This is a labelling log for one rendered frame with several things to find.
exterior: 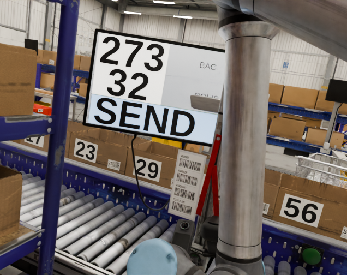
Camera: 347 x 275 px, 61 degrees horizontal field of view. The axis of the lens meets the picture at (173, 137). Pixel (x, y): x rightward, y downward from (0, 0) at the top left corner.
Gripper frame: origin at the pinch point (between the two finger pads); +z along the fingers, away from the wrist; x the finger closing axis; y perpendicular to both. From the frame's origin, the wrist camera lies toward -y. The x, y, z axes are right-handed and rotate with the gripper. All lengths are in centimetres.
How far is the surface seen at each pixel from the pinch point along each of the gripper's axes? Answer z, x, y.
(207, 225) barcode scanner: -7.3, 4.2, -8.9
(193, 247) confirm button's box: 0.3, 0.1, -3.3
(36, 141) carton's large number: 57, -119, -51
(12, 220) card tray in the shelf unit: -46, -22, -1
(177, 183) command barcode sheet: -5.8, -6.2, -19.6
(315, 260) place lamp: 57, 41, -8
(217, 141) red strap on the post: -13.3, 5.3, -30.7
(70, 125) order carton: 78, -115, -72
